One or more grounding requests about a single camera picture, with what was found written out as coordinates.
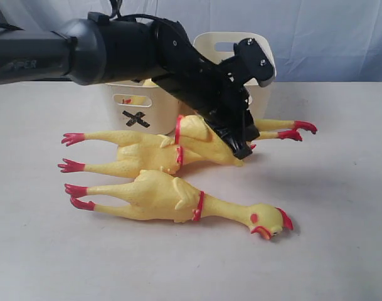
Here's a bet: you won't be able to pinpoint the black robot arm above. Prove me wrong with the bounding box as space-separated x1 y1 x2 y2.
0 12 275 159

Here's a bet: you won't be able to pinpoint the cream bin marked O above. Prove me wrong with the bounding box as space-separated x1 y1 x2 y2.
193 31 277 119

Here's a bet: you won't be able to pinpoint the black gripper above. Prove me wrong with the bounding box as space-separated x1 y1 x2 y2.
152 37 276 159

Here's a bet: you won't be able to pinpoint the headless chicken with white tube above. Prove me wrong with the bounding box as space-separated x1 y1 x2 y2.
122 79 157 105

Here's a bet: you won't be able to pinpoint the headless rubber chicken feet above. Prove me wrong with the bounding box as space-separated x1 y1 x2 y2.
175 115 317 167

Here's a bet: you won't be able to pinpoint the blue backdrop cloth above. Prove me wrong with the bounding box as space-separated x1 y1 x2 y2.
0 0 382 83

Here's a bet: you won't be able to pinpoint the cream bin marked X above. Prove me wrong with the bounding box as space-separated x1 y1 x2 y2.
103 81 193 135

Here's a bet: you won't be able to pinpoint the black camera cable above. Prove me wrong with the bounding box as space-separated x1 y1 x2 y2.
107 0 157 23

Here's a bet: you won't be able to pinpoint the rubber chicken back with head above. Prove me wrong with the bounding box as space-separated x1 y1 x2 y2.
58 130 243 178

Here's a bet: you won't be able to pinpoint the rubber chicken with head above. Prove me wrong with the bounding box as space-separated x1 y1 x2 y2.
65 170 294 240
58 130 243 178

